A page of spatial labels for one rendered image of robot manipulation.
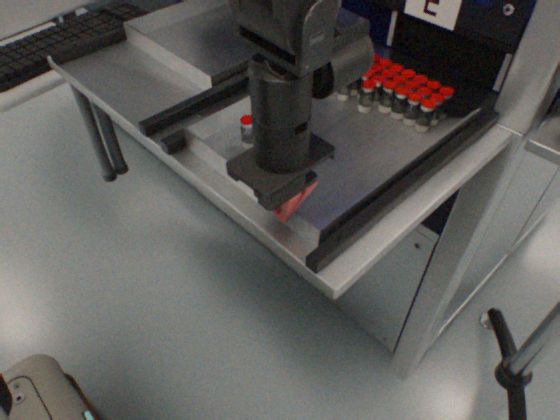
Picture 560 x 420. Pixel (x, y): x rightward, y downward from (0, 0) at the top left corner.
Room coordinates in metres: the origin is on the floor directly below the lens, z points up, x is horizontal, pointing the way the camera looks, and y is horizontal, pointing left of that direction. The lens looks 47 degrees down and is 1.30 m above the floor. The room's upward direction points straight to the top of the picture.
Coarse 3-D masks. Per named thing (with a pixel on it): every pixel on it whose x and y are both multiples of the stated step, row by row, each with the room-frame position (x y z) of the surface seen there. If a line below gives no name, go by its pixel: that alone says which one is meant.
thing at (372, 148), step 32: (352, 96) 0.65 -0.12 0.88; (192, 128) 0.52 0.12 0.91; (224, 128) 0.56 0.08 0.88; (320, 128) 0.56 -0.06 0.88; (352, 128) 0.56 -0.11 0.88; (384, 128) 0.56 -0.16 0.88; (448, 128) 0.56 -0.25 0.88; (224, 160) 0.45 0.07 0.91; (352, 160) 0.49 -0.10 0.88; (384, 160) 0.49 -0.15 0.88; (416, 160) 0.46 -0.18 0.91; (320, 192) 0.42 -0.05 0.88; (352, 192) 0.42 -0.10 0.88; (288, 224) 0.37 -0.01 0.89; (320, 224) 0.37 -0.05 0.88
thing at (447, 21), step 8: (408, 0) 0.71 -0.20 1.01; (416, 0) 0.70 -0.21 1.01; (424, 0) 0.69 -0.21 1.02; (440, 0) 0.67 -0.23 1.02; (448, 0) 0.66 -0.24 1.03; (456, 0) 0.66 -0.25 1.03; (408, 8) 0.71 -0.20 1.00; (416, 8) 0.70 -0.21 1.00; (432, 8) 0.68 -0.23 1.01; (440, 8) 0.67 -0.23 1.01; (448, 8) 0.66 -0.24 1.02; (456, 8) 0.65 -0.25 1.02; (416, 16) 0.70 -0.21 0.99; (424, 16) 0.69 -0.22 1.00; (432, 16) 0.68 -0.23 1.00; (440, 16) 0.67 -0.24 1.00; (448, 16) 0.66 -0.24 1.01; (456, 16) 0.65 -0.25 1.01; (440, 24) 0.67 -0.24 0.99; (448, 24) 0.66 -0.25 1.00
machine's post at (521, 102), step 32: (544, 0) 0.58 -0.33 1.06; (544, 32) 0.57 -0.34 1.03; (512, 64) 0.58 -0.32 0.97; (544, 64) 0.55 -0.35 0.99; (512, 96) 0.57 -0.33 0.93; (544, 96) 0.55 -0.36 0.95; (512, 128) 0.56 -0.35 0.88; (512, 160) 0.54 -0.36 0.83; (480, 192) 0.56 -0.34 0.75; (448, 224) 0.58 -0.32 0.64; (480, 224) 0.54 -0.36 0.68; (448, 256) 0.56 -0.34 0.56; (448, 288) 0.54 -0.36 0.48; (416, 320) 0.57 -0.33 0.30; (416, 352) 0.55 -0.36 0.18
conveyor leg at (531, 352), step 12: (552, 312) 0.52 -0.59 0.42; (540, 324) 0.53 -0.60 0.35; (552, 324) 0.51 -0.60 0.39; (540, 336) 0.51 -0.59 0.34; (552, 336) 0.50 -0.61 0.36; (528, 348) 0.51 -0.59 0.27; (540, 348) 0.50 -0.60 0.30; (516, 360) 0.52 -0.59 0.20; (528, 360) 0.50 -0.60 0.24; (540, 360) 0.50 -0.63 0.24; (516, 372) 0.50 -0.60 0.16; (528, 372) 0.50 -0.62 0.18
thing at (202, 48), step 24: (192, 0) 0.94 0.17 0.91; (216, 0) 0.99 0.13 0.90; (144, 24) 0.86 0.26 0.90; (168, 24) 0.90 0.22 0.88; (192, 24) 0.90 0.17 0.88; (216, 24) 0.90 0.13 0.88; (144, 48) 0.80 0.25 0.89; (168, 48) 0.81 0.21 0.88; (192, 48) 0.81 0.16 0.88; (216, 48) 0.81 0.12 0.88; (240, 48) 0.81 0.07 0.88; (192, 72) 0.69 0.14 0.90; (216, 72) 0.72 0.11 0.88; (240, 72) 0.70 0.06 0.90
